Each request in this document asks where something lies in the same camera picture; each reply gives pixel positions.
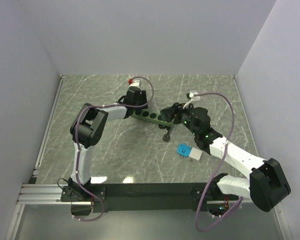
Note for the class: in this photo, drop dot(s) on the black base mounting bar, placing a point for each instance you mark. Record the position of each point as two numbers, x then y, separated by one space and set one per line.
133 197

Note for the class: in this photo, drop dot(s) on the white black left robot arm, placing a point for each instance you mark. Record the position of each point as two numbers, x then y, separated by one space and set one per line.
87 130

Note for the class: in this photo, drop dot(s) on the green power strip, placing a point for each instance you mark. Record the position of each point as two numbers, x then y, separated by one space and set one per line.
151 117

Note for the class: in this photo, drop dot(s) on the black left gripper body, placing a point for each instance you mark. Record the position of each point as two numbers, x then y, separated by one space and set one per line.
142 99

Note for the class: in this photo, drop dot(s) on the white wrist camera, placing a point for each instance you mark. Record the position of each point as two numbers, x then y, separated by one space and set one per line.
192 96
134 82

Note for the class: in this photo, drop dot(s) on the white plug adapter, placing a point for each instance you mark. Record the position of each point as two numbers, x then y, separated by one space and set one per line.
195 154

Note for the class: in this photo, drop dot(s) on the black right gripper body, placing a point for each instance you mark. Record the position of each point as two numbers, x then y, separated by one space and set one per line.
184 114

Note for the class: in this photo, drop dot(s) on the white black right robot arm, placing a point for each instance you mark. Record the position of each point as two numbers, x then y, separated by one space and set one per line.
264 181

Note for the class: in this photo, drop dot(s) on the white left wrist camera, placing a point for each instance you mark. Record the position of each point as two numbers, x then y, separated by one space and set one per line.
134 82

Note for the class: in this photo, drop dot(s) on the blue plug adapter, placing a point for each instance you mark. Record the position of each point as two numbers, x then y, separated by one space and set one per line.
184 150

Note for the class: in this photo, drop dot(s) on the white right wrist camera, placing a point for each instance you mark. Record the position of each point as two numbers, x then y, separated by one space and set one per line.
192 96

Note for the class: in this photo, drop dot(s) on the aluminium frame rail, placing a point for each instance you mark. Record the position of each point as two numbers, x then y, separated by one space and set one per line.
42 194

